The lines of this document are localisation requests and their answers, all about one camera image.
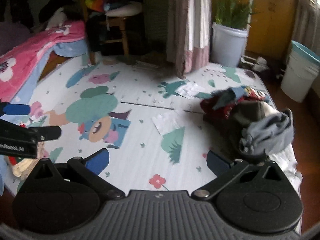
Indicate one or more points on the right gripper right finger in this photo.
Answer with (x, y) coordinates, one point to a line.
(226, 171)

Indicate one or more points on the white bucket teal rim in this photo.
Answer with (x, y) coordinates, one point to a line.
(302, 68)

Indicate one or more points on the white paper patch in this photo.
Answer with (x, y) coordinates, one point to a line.
(168, 121)

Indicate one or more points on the white floral baby garment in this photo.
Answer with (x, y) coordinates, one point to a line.
(287, 162)

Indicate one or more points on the cartoon printed play mat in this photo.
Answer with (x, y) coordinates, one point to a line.
(110, 105)

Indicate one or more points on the cream folded garment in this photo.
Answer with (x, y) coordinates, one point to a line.
(22, 167)

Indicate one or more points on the pink white curtain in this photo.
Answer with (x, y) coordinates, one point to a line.
(188, 40)

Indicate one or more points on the white patterned paper sheet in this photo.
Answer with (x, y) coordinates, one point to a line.
(189, 90)

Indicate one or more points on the green potted plant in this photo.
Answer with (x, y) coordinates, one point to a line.
(232, 13)

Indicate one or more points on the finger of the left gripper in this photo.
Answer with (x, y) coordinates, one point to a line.
(46, 133)
(14, 109)

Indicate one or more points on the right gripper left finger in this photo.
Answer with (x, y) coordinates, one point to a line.
(86, 172)

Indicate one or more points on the wooden chair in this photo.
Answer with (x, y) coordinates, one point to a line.
(117, 18)

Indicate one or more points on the grey hooded sweatshirt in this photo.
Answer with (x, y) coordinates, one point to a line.
(269, 135)

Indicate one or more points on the dark clothes pile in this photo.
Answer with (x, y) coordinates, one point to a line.
(236, 107)

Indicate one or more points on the white plastic bin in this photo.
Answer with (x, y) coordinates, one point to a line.
(228, 45)

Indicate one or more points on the pink blue blanket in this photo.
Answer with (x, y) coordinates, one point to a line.
(17, 65)

